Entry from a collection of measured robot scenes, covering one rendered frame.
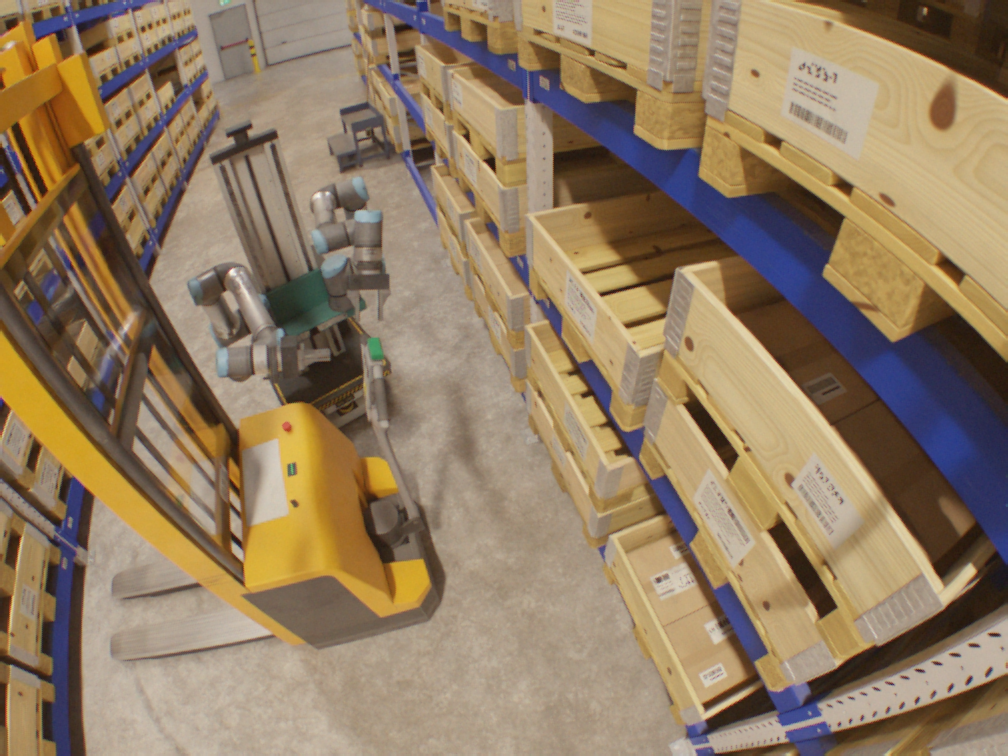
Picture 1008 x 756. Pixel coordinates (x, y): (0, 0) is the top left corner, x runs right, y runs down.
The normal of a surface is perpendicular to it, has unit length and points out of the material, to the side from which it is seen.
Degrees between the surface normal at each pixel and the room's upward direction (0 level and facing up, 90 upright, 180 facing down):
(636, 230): 90
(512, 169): 90
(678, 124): 90
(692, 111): 90
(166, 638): 0
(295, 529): 0
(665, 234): 0
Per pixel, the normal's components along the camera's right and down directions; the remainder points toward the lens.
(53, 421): 0.33, 0.69
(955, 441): -0.94, 0.27
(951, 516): -0.05, -0.68
